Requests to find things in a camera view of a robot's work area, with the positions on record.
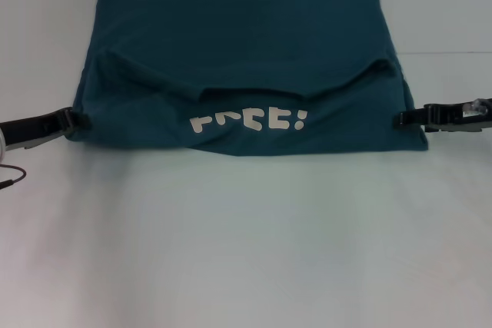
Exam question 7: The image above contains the right arm cable silver plug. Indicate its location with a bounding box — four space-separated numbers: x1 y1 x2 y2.
462 98 488 117

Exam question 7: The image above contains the teal blue t-shirt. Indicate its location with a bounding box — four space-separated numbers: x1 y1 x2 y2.
71 0 430 158

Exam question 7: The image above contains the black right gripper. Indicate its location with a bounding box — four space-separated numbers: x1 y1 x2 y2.
393 101 492 134

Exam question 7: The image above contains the left arm cable red plug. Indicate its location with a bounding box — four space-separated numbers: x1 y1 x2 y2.
0 164 28 191

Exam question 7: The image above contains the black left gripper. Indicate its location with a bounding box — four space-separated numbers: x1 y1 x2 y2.
0 108 92 151

